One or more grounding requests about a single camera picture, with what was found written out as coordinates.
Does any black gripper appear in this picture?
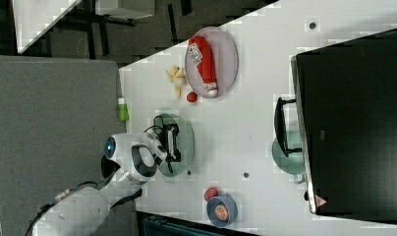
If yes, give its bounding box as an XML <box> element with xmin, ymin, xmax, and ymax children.
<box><xmin>153</xmin><ymin>115</ymin><xmax>181</xmax><ymax>162</ymax></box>

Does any green plastic strainer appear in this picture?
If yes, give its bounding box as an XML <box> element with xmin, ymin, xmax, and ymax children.
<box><xmin>157</xmin><ymin>113</ymin><xmax>196</xmax><ymax>177</ymax></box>

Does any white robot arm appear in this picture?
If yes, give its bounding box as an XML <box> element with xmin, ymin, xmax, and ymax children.
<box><xmin>26</xmin><ymin>114</ymin><xmax>182</xmax><ymax>236</ymax></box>

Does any small red strawberry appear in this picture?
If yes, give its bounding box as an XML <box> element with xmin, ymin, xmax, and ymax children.
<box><xmin>187</xmin><ymin>91</ymin><xmax>198</xmax><ymax>103</ymax></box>

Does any green bottle white cap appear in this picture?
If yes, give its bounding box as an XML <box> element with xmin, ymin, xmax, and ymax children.
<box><xmin>118</xmin><ymin>97</ymin><xmax>129</xmax><ymax>122</ymax></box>

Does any peeled toy banana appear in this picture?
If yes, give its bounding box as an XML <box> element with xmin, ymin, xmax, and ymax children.
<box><xmin>166</xmin><ymin>65</ymin><xmax>187</xmax><ymax>99</ymax></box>

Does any red toy fruit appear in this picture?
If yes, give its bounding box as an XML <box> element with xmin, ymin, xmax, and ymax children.
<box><xmin>203</xmin><ymin>187</ymin><xmax>218</xmax><ymax>202</ymax></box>

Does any red ketchup bottle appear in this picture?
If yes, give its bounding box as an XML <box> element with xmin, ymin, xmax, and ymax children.
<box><xmin>188</xmin><ymin>36</ymin><xmax>218</xmax><ymax>97</ymax></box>

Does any blue bowl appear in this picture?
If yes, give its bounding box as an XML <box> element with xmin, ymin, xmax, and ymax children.
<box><xmin>206</xmin><ymin>194</ymin><xmax>238</xmax><ymax>228</ymax></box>

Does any grey round plate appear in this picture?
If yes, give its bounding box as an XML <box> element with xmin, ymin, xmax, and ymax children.
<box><xmin>185</xmin><ymin>27</ymin><xmax>238</xmax><ymax>98</ymax></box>

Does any orange slice toy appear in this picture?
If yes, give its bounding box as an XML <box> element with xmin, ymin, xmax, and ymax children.
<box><xmin>215</xmin><ymin>205</ymin><xmax>229</xmax><ymax>220</ymax></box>

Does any black toaster oven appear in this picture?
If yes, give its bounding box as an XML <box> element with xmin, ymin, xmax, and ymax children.
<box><xmin>274</xmin><ymin>29</ymin><xmax>397</xmax><ymax>225</ymax></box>

